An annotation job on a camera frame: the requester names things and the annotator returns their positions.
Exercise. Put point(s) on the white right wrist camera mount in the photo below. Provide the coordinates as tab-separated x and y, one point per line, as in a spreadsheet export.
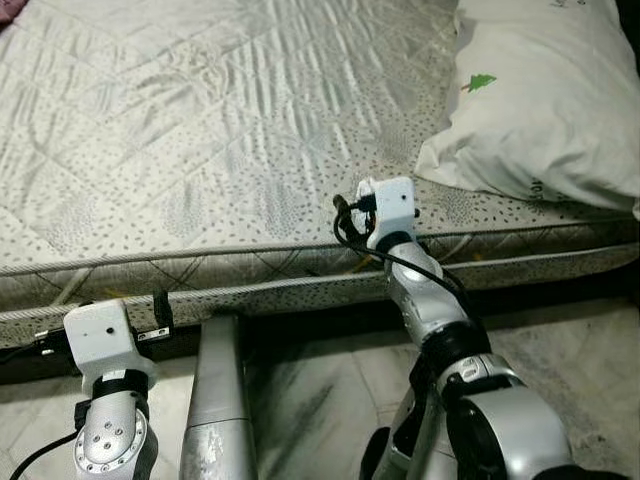
393	205

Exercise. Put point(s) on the white quilted mattress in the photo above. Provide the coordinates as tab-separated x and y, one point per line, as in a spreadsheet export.
200	120

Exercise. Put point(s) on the silver robot left leg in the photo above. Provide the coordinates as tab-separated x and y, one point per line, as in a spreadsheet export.
215	400

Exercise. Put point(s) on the silver robot leg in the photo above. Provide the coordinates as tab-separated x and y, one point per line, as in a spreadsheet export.
400	455
215	400

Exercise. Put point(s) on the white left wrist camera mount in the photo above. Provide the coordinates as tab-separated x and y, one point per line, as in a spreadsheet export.
100	335

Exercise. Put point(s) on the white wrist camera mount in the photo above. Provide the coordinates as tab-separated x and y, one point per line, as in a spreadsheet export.
393	205
100	335

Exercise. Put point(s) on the white pillow green tree print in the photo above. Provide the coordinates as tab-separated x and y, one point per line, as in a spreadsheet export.
550	100

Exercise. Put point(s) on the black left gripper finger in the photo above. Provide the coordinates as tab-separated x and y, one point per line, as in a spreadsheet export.
162	310

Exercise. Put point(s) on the dark bed frame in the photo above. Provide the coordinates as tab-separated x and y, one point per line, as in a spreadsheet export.
560	290

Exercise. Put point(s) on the silver robot right leg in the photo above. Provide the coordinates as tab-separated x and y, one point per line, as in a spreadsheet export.
400	455

